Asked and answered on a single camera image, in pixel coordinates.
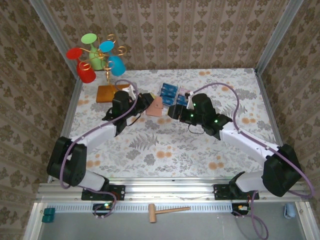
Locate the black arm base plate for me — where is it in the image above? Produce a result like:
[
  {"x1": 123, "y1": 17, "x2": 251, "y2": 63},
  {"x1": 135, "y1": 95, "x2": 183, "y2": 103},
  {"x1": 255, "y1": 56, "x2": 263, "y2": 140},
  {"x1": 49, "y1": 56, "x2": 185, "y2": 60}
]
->
[
  {"x1": 81, "y1": 184, "x2": 126, "y2": 201},
  {"x1": 213, "y1": 183, "x2": 260, "y2": 201}
]

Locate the wooden mallet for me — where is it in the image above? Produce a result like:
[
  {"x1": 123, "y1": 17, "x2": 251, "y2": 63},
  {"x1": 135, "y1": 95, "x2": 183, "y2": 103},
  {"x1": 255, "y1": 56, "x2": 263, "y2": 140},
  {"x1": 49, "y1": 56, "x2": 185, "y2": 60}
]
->
[{"x1": 148, "y1": 203, "x2": 191, "y2": 224}]

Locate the pink leather card holder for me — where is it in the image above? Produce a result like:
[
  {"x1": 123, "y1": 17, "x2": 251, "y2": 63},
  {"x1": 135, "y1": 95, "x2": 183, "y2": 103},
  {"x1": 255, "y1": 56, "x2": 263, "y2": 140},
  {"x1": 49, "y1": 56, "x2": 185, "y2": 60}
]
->
[{"x1": 145, "y1": 96, "x2": 165, "y2": 117}]

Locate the small circuit board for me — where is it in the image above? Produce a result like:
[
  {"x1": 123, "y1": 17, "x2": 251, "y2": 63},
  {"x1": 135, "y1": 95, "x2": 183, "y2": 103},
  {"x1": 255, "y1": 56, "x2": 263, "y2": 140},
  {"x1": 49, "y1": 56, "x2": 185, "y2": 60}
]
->
[
  {"x1": 231, "y1": 202, "x2": 251, "y2": 216},
  {"x1": 92, "y1": 202, "x2": 114, "y2": 213}
]

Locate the red plastic goblet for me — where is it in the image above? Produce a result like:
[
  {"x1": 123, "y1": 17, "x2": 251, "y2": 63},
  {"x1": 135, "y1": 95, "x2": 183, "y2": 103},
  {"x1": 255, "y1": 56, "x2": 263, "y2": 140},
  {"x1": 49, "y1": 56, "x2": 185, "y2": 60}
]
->
[{"x1": 66, "y1": 47, "x2": 97, "y2": 84}]

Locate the aluminium frame post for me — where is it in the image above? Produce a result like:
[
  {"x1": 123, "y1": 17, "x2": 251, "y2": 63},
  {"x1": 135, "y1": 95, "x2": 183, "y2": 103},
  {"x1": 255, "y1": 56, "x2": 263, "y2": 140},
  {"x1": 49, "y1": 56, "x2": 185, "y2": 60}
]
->
[
  {"x1": 28, "y1": 0, "x2": 83, "y2": 85},
  {"x1": 254, "y1": 0, "x2": 305, "y2": 75}
]

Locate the floral patterned tablecloth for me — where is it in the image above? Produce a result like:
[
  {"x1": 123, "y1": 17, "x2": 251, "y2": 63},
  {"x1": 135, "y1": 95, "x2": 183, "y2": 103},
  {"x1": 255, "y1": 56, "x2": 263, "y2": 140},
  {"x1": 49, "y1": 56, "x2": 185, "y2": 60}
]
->
[{"x1": 59, "y1": 68, "x2": 287, "y2": 180}]

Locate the aluminium table side rail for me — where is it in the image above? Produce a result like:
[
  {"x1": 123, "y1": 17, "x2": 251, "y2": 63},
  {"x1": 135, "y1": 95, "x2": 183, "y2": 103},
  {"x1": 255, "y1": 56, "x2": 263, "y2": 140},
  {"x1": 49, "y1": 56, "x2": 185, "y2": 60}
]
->
[
  {"x1": 253, "y1": 68, "x2": 296, "y2": 182},
  {"x1": 47, "y1": 78, "x2": 85, "y2": 183}
]

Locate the purple cable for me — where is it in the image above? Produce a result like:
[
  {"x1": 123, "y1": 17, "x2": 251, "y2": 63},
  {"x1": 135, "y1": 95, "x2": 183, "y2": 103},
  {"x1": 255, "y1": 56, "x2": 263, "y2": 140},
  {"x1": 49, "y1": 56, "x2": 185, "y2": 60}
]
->
[
  {"x1": 59, "y1": 79, "x2": 139, "y2": 220},
  {"x1": 189, "y1": 82, "x2": 315, "y2": 240}
]

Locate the gold wire rack wooden base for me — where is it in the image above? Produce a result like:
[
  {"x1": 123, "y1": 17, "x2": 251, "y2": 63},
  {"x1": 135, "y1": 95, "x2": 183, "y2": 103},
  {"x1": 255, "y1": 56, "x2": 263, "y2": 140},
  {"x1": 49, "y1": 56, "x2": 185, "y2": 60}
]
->
[{"x1": 79, "y1": 33, "x2": 131, "y2": 104}]

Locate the blue plastic goblet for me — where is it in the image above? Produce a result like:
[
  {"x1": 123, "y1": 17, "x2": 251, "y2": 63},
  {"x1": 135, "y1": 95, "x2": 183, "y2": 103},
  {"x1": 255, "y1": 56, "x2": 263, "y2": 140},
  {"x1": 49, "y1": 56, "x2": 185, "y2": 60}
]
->
[{"x1": 98, "y1": 41, "x2": 127, "y2": 77}]

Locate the green plastic goblet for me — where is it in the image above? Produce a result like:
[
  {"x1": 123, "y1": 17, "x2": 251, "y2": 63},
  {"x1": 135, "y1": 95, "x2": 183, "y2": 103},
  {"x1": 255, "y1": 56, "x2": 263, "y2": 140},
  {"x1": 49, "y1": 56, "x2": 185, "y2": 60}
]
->
[{"x1": 80, "y1": 33, "x2": 107, "y2": 71}]

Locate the light blue roll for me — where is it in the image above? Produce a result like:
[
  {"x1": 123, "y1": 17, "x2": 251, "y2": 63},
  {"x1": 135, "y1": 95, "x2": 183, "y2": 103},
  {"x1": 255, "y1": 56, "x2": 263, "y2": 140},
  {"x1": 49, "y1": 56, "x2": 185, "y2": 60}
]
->
[{"x1": 284, "y1": 202, "x2": 296, "y2": 220}]

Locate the slotted grey cable duct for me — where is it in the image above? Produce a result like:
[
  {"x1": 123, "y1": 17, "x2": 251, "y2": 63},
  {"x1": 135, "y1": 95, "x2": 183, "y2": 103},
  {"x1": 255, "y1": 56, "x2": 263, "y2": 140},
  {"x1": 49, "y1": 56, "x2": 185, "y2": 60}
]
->
[{"x1": 46, "y1": 203, "x2": 235, "y2": 214}]

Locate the aluminium frame beam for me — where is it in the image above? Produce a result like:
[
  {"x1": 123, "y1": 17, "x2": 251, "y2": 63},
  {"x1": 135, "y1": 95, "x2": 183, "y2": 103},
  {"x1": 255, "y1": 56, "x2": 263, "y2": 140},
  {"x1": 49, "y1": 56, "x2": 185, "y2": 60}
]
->
[{"x1": 36, "y1": 177, "x2": 309, "y2": 203}]

